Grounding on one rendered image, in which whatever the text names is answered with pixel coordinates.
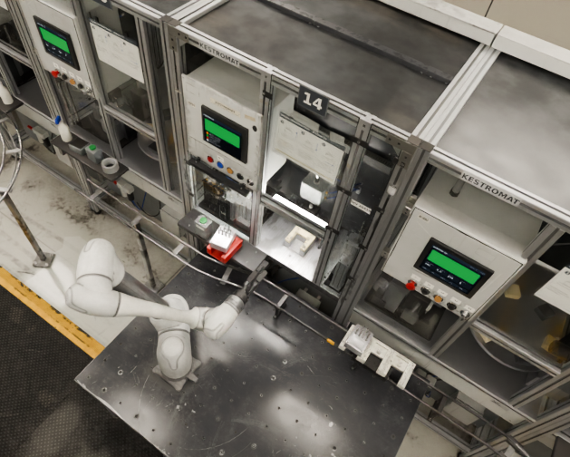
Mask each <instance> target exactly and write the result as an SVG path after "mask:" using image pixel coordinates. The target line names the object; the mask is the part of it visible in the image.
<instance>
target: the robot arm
mask: <svg viewBox="0 0 570 457"><path fill-rule="evenodd" d="M268 265H269V263H268V262H267V261H265V260H264V261H263V262H262V263H261V264H260V266H259V267H258V268H255V270H254V271H253V272H252V273H251V275H250V276H249V277H248V279H247V280H246V281H245V282H244V285H243V287H242V289H237V290H236V291H235V292H234V293H233V294H232V295H230V296H229V297H228V298H227V299H226V300H225V301H224V302H223V304H222V305H220V306H217V307H215V308H208V307H194V308H193V309H191V310H189V309H188V304H187V302H186V300H185V299H184V298H183V297H182V296H180V295H176V294H170V295H166V296H164V297H160V296H159V295H157V294H156V293H155V292H153V291H152V290H151V289H149V288H148V287H146V286H145V285H144V284H142V283H141V282H140V281H139V280H138V279H137V278H135V277H134V276H132V275H131V274H130V273H128V272H127V271H125V270H124V266H123V264H122V263H121V261H120V259H119V257H118V256H117V254H116V253H115V249H114V247H113V245H112V244H111V242H109V241H108V240H106V239H102V238H96V239H92V240H90V241H89V242H88V243H87V244H85V246H84V247H83V248H82V251H81V253H80V256H79V259H78V264H77V270H76V284H73V285H71V286H70V287H69V288H68V289H67V291H66V293H65V304H66V305H67V306H68V307H69V308H71V309H73V310H75V311H77V312H80V313H82V314H85V315H89V316H100V317H121V316H147V317H149V318H150V322H151V323H152V324H153V325H154V326H155V328H156V330H157V331H158V334H159V340H158V347H157V359H158V363H159V364H158V365H157V366H155V367H154V368H153V369H152V372H153V373H154V374H157V375H159V376H160V377H161V378H163V379H164V380H165V381H167V382H168V383H169V384H171V385H172V386H173V387H174V388H175V390H176V391H178V392H179V391H180V390H181V389H182V387H183V385H184V383H185V382H187V380H189V381H191V382H193V383H196V382H197V381H198V379H197V377H196V376H195V375H193V373H194V372H195V371H196V370H197V369H198V368H199V367H201V362H200V361H199V360H197V359H195V358H194V357H192V356H191V345H190V335H189V332H190V328H191V329H195V330H198V331H200V332H203V333H204V334H205V335H206V336H207V337H208V338H210V339H213V340H217V339H218V338H220V337H221V336H222V335H223V334H225V332H226V331H227V330H228V329H229V328H230V327H231V326H232V325H233V324H234V322H235V320H236V318H237V316H238V315H239V313H240V312H241V311H242V310H243V308H245V304H246V302H247V301H248V298H249V296H250V295H251V294H252V293H253V292H254V291H255V290H256V289H257V288H258V285H259V283H260V282H261V281H262V280H263V278H264V277H265V276H266V275H267V273H268V272H266V271H265V268H266V267H267V266H268Z"/></svg>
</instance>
